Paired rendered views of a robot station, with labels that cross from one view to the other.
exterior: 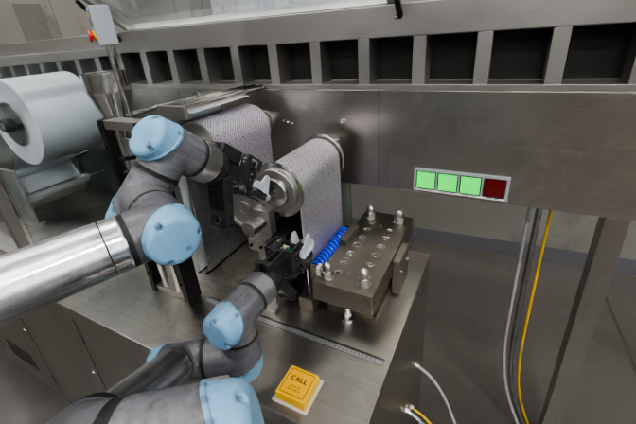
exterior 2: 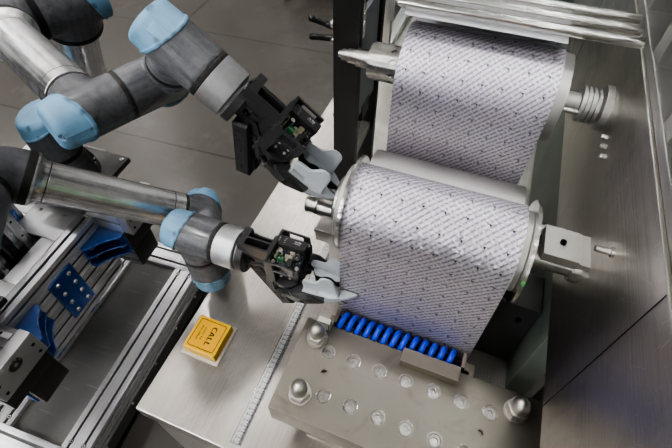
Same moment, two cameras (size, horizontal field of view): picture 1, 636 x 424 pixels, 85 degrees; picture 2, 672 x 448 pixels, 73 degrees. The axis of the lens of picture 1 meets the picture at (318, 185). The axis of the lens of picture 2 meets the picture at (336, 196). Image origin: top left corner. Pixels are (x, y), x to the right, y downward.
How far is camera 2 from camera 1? 0.80 m
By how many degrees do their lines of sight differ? 67
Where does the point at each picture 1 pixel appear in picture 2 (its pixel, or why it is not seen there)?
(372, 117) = (621, 318)
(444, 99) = not seen: outside the picture
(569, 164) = not seen: outside the picture
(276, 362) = (246, 311)
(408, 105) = (649, 412)
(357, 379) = (216, 407)
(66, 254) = (30, 72)
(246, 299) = (194, 235)
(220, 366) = not seen: hidden behind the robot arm
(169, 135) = (139, 36)
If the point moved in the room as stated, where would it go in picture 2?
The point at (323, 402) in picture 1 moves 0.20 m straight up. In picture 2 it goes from (192, 368) to (162, 321)
